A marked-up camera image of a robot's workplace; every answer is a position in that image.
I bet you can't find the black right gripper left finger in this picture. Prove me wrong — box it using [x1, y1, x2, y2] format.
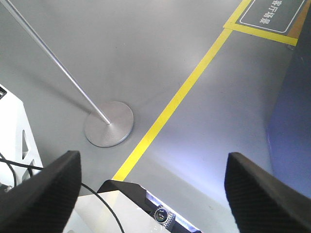
[0, 150, 82, 233]

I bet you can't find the robot chest camera housing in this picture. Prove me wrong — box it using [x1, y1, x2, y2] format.
[64, 180, 200, 233]

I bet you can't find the fridge door with bins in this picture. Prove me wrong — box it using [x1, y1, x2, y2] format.
[267, 37, 311, 197]

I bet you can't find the grey floor sign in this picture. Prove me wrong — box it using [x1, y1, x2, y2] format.
[237, 0, 306, 34]

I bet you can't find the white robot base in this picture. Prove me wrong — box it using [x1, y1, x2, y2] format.
[0, 85, 43, 187]

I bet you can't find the silver floor stand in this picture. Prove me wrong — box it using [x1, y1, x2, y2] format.
[1, 0, 134, 148]

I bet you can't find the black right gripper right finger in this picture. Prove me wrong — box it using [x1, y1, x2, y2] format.
[224, 152, 311, 233]

